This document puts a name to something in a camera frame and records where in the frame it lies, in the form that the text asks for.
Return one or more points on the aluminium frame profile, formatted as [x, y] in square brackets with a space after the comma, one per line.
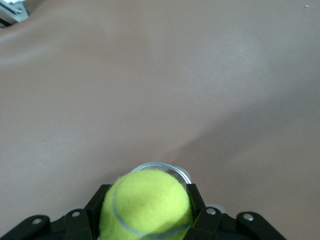
[12, 11]

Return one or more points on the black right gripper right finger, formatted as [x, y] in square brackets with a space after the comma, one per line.
[215, 225]

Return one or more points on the clear tennis ball can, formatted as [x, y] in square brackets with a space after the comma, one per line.
[175, 168]

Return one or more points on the yellow tennis ball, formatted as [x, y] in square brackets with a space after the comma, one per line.
[147, 205]

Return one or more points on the brown table mat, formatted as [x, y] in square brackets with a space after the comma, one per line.
[160, 87]

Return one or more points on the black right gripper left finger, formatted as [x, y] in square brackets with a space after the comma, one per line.
[75, 225]

